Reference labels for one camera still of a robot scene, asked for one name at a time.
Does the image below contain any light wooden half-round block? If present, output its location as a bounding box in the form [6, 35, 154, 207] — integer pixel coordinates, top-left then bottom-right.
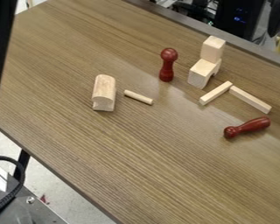
[90, 73, 118, 112]

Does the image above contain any light wooden arch block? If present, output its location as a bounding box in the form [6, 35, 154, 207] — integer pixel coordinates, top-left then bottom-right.
[186, 58, 223, 90]

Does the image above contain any light wooden cube block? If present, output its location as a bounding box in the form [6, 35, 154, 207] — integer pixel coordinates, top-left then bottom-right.
[199, 35, 227, 64]

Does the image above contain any light wooden dowel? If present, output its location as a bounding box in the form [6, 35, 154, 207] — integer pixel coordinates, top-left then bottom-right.
[122, 89, 155, 106]

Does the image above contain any red wooden peg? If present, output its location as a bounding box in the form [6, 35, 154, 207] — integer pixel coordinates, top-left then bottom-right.
[157, 47, 180, 83]
[222, 116, 272, 140]

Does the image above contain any light wooden flat bar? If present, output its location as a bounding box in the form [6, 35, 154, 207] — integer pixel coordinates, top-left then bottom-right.
[198, 80, 234, 107]
[227, 85, 274, 115]

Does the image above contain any black computer tower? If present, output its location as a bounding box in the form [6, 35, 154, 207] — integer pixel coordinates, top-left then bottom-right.
[213, 0, 270, 42]

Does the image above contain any black corrugated cable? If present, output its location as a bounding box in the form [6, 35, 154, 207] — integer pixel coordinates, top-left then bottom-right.
[0, 155, 27, 221]

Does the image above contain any black vertical post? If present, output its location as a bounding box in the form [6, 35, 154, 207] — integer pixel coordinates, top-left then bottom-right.
[0, 0, 20, 123]

